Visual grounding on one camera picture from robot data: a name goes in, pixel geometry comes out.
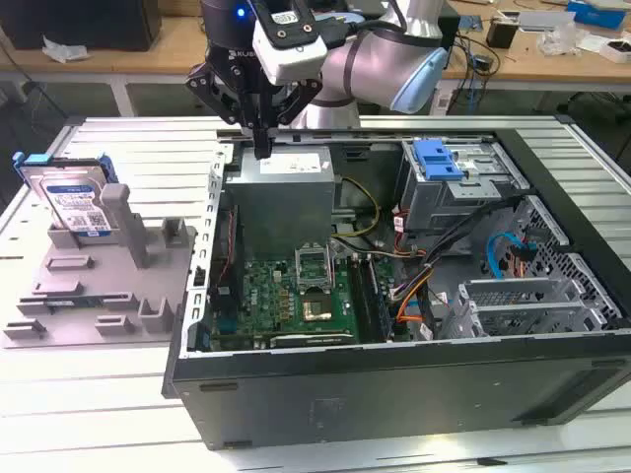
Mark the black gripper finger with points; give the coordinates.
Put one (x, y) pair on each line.
(296, 101)
(212, 91)

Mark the hard disk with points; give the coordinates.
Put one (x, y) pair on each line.
(74, 202)

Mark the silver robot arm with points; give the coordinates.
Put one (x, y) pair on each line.
(374, 64)

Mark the metal disk bay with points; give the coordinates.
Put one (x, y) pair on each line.
(517, 295)

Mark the wooden desk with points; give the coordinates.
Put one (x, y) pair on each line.
(148, 59)

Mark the grey power supply unit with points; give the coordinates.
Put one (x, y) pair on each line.
(281, 207)

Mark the black computer tower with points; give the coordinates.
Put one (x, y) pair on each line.
(74, 24)

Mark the crumpled white plastic bag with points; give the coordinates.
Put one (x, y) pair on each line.
(64, 49)

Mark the blue plastic drive latch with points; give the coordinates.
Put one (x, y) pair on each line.
(439, 162)

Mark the black box on desk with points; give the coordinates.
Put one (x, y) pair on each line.
(451, 44)

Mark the metal optical drive cage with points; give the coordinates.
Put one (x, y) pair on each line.
(443, 207)

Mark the green motherboard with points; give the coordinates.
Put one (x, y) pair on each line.
(266, 295)

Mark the CPU socket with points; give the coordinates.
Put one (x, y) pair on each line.
(317, 309)

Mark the black RAM slot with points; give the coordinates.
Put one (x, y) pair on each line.
(360, 300)
(375, 300)
(367, 300)
(383, 300)

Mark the small black cube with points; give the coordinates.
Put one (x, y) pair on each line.
(502, 33)

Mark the grey parts rack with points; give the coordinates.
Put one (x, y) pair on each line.
(98, 276)

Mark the black graphics card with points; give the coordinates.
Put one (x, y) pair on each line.
(310, 340)

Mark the RAM stick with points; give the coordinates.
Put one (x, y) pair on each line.
(64, 301)

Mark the clear plastic bags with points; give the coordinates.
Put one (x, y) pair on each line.
(562, 39)

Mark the black open PC case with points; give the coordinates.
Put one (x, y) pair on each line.
(394, 394)

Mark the blue cardboard box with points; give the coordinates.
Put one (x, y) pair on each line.
(599, 12)

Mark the white tray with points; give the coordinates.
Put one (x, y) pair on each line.
(616, 49)

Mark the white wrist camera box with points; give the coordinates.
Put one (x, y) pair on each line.
(296, 54)

